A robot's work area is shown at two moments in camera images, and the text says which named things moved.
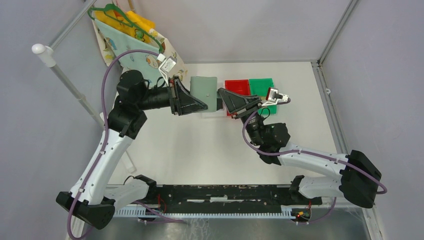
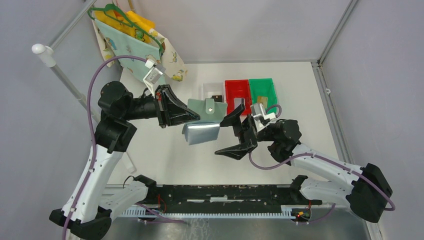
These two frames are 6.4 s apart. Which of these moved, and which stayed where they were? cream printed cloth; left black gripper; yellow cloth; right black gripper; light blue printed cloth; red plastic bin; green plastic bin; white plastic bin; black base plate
Moved: white plastic bin; right black gripper; left black gripper
Stayed: green plastic bin; red plastic bin; cream printed cloth; black base plate; yellow cloth; light blue printed cloth
